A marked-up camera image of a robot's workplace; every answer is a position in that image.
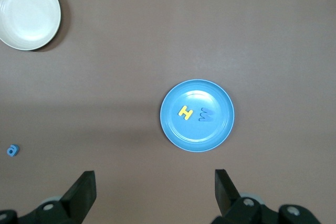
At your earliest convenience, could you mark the blue lowercase letter e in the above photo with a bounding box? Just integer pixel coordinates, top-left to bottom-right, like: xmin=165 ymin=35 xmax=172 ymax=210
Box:
xmin=6 ymin=144 xmax=20 ymax=157

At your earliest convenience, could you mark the blue uppercase letter W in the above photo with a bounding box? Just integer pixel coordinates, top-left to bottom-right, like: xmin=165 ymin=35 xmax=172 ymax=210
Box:
xmin=197 ymin=107 xmax=215 ymax=123

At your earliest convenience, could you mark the yellow uppercase letter H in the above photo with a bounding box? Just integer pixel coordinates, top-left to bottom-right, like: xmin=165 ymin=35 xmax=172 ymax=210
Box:
xmin=178 ymin=105 xmax=194 ymax=121

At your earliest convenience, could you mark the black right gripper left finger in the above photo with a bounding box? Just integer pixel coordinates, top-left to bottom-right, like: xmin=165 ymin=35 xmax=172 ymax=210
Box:
xmin=23 ymin=170 xmax=96 ymax=224

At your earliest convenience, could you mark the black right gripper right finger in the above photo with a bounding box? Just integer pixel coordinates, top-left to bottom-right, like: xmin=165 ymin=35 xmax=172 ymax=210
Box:
xmin=212 ymin=169 xmax=279 ymax=224

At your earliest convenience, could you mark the blue plate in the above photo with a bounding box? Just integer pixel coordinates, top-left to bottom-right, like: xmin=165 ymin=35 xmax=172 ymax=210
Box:
xmin=160 ymin=79 xmax=235 ymax=153

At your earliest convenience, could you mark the beige plate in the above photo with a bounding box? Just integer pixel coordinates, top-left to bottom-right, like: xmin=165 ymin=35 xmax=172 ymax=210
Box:
xmin=0 ymin=0 xmax=62 ymax=51

